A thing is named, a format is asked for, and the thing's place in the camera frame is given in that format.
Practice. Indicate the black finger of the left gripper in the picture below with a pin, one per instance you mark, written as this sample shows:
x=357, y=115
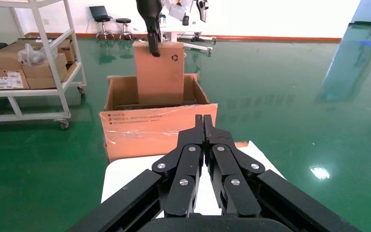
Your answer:
x=154, y=38

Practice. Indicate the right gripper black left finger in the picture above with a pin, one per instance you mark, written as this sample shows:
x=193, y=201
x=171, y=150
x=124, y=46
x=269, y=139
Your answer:
x=182, y=179

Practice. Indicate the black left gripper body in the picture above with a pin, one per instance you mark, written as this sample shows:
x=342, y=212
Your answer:
x=148, y=8

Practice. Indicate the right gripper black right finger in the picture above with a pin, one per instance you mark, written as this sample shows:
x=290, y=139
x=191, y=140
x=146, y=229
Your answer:
x=233, y=189

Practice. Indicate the small cardboard box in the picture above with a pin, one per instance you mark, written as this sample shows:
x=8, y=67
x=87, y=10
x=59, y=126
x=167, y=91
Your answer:
x=160, y=76

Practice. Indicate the large open cardboard box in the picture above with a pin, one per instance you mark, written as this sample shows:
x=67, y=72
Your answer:
x=147, y=134

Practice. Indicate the plain stored cardboard box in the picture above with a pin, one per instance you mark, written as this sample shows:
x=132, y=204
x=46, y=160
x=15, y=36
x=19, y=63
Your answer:
x=67, y=51
x=1, y=57
x=41, y=83
x=35, y=71

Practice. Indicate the cardboard box with white label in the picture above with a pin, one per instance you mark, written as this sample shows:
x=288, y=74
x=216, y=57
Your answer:
x=6, y=80

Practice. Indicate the white wheeled equipment stand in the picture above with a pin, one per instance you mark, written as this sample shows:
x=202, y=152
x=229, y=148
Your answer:
x=172, y=36

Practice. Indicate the black round stool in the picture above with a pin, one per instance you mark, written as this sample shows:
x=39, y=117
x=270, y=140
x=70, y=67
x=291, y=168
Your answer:
x=123, y=20
x=104, y=19

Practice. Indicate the brown wooden board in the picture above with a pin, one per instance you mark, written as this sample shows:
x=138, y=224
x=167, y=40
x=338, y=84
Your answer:
x=241, y=144

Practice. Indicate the black laptop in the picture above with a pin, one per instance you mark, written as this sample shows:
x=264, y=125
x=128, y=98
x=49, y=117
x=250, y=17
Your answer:
x=97, y=12

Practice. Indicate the black white hanging device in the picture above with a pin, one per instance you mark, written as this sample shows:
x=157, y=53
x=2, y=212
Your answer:
x=202, y=8

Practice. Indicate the clear plastic bag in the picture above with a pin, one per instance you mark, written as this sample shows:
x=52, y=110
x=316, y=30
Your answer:
x=33, y=56

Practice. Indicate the white wheeled shelf cart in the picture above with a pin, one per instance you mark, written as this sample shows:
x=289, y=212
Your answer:
x=22, y=116

